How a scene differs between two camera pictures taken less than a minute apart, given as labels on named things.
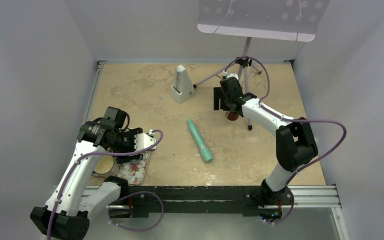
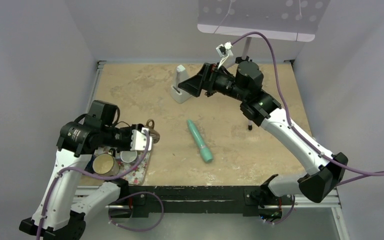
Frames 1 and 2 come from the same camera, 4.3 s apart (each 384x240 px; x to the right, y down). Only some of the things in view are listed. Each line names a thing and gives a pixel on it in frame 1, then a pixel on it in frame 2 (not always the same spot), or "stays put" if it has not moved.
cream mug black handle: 106,166 stays put
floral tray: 134,170 stays put
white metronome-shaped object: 184,88 stays put
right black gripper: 218,94 → 205,80
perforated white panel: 291,20 stays put
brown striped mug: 232,116 → 153,133
